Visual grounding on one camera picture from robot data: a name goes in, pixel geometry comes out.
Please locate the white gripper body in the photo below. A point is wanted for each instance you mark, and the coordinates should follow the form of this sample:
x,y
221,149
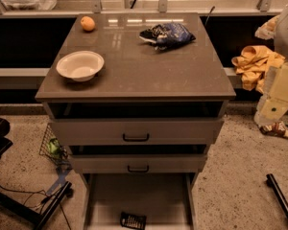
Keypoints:
x,y
287,37

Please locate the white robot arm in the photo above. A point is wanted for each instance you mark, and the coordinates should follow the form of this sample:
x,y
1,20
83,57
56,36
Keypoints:
x,y
281,34

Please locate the grey drawer cabinet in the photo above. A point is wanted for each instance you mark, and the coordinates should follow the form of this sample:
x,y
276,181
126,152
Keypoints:
x,y
139,82

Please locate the top grey drawer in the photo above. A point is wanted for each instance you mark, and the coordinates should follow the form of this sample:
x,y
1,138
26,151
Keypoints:
x,y
105,132

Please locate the grey drawer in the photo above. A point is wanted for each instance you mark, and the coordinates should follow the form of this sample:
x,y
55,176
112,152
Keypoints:
x,y
141,163
105,132

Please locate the middle grey drawer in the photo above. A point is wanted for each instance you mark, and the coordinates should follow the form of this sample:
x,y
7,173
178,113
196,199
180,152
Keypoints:
x,y
141,163

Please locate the bottom open drawer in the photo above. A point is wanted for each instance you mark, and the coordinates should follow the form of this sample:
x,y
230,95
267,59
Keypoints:
x,y
163,199

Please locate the brown snack bag on floor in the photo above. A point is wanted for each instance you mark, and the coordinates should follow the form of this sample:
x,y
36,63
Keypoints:
x,y
277,129

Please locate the yellow cloth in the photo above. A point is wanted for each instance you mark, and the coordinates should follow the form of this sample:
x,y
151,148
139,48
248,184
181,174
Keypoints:
x,y
253,64

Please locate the black bar right floor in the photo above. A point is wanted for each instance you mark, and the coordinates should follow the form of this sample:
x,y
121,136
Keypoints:
x,y
271,182

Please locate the blue chip bag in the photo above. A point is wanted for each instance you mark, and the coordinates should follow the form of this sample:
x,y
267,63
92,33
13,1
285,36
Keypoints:
x,y
167,36

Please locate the white bowl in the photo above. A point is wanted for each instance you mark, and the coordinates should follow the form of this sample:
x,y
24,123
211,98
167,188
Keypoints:
x,y
80,66

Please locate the orange fruit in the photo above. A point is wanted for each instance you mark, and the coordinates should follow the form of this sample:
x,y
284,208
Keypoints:
x,y
87,23

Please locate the black stand leg left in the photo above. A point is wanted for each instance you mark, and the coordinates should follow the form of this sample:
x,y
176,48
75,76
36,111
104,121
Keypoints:
x,y
40,214

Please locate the wire basket with green item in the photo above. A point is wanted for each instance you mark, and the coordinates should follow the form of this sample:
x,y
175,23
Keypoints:
x,y
52,149

